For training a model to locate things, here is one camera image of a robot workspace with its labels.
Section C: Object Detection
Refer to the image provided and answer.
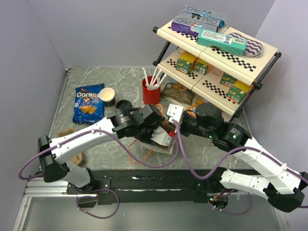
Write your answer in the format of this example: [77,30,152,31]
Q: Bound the blue Doritos chip bag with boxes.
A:
[72,83,104,125]

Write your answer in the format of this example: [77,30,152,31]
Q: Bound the cream two-tier shelf rack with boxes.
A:
[153,22,282,118]

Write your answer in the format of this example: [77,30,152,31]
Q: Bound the orange snack packet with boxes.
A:
[183,97,208,118]

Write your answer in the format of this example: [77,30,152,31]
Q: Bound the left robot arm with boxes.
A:
[38,104,173,193]

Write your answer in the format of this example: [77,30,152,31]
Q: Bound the green yellow box far left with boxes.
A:
[176,51,197,75]

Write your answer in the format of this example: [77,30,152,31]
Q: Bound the green yellow box right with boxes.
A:
[226,80,253,104]

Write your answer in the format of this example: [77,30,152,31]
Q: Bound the white wrapped straws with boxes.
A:
[142,67,167,90]

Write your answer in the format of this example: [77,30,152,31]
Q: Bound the red straw holder cup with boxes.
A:
[142,79,161,104]

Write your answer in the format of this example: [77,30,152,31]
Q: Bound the brown paper takeout bag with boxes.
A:
[127,103,176,165]

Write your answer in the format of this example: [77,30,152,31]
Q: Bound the green yellow box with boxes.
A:
[226,80,253,104]
[219,73,237,88]
[193,58,213,75]
[176,51,197,75]

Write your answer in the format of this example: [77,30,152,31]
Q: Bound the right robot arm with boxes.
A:
[167,103,308,213]

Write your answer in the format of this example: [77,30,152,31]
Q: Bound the teal toothpaste box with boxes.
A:
[196,29,247,56]

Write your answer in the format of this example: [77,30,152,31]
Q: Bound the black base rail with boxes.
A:
[23,169,265,212]

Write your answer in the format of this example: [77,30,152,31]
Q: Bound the paper coffee cup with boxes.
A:
[99,88,116,108]

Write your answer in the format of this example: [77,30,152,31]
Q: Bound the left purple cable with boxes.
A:
[18,128,180,219]

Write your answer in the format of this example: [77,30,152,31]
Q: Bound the brown snack bag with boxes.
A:
[161,82,195,104]

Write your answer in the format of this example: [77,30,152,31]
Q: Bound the purple cable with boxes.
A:
[18,128,180,219]
[172,118,308,215]

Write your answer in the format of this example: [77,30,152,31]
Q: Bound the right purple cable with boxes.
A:
[172,118,308,215]

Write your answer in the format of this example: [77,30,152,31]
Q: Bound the blue grey toothpaste box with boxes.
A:
[179,5,230,28]

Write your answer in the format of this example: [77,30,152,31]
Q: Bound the purple toothpaste box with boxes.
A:
[171,16,222,37]

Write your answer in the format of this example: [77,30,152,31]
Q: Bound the purple wavy sleep mask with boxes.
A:
[229,32,264,58]

